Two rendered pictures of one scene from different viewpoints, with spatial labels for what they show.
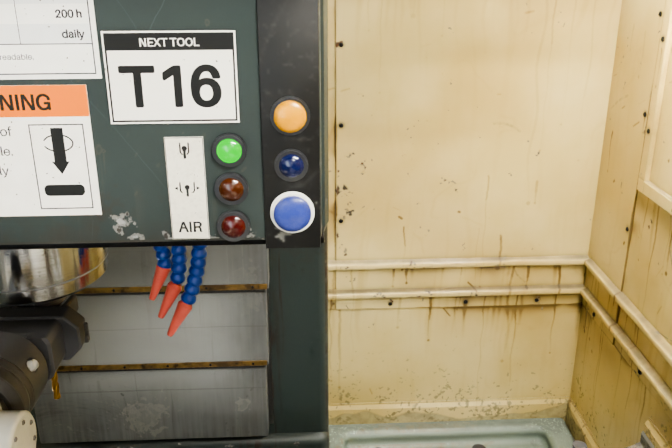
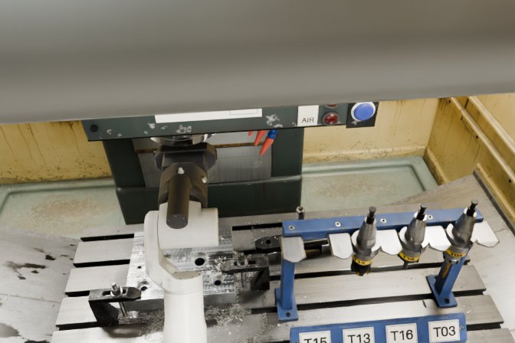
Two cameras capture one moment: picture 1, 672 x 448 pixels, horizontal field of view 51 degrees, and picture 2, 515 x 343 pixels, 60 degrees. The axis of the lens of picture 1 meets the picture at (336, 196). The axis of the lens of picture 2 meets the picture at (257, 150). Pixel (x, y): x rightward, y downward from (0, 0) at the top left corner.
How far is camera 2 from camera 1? 0.27 m
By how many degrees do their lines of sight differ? 19
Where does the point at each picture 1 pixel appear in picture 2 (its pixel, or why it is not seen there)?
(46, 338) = (204, 163)
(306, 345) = (293, 131)
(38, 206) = (228, 113)
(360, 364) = (309, 132)
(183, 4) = not seen: hidden behind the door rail
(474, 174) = not seen: hidden behind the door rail
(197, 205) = (313, 109)
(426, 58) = not seen: outside the picture
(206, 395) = (237, 160)
